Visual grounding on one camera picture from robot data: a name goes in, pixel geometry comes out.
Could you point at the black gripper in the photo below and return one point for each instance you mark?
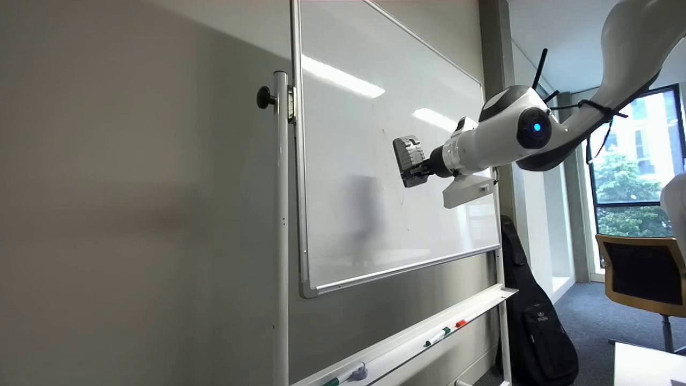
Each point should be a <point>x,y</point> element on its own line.
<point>441,163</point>

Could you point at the grey whiteboard duster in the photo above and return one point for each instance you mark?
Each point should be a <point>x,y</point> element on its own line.
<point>408,159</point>

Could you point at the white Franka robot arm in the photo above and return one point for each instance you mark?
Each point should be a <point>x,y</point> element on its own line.
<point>515,135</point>

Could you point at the white whiteboard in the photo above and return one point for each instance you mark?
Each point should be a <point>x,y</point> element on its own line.
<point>357,199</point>

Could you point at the white marker tray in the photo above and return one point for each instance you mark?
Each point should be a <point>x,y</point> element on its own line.
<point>429,322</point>

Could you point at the red marker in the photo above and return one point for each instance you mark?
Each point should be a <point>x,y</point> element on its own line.
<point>460,325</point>

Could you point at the green capped white marker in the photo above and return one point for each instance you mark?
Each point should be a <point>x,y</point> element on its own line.
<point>437,337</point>

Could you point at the black round stand knob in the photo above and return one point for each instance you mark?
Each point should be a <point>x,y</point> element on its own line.
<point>266,98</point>

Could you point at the black guitar bag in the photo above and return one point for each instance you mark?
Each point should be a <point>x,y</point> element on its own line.
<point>536,322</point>

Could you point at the black framed window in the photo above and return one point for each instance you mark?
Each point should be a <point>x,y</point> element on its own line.
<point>632,199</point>

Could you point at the dark green marker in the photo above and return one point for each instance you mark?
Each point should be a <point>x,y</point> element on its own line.
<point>331,381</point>

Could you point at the wooden chair with dark back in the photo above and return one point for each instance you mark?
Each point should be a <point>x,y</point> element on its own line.
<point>644,276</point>

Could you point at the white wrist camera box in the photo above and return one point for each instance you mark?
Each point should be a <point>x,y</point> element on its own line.
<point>468,189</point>

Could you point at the white whiteboard stand frame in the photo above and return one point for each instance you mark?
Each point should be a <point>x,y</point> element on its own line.
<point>280,228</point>

